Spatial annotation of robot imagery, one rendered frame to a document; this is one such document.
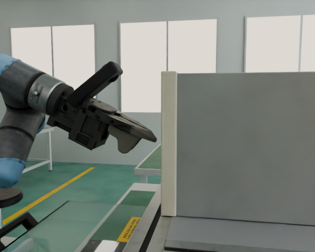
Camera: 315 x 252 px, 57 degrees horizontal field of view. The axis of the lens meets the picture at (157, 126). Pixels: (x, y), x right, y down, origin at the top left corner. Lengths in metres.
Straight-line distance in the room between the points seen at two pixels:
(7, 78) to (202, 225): 0.45
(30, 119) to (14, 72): 0.11
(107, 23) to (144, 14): 0.70
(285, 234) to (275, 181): 0.07
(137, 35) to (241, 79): 5.12
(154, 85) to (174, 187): 4.93
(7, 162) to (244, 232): 0.44
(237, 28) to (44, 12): 3.57
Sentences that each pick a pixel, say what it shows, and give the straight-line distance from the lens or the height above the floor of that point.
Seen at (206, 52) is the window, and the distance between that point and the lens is 5.28.
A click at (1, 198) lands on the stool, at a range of 2.41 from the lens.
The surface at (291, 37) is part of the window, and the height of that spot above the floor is 2.26.
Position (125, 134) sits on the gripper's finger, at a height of 1.21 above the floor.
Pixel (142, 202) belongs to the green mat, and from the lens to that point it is 1.53.
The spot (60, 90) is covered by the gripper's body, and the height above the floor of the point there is 1.30.
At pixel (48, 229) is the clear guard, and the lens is 0.55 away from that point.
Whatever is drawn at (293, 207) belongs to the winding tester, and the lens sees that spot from 0.44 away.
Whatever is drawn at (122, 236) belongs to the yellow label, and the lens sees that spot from 0.49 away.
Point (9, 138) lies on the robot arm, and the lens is 0.65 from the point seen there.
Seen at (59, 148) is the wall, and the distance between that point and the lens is 6.05.
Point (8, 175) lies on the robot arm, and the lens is 0.63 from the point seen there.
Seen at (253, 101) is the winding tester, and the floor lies 1.28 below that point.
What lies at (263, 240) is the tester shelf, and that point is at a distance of 0.39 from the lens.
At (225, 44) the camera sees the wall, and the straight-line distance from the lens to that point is 5.31.
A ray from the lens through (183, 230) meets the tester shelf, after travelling 0.40.
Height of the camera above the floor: 1.29
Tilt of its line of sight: 6 degrees down
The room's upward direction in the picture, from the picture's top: straight up
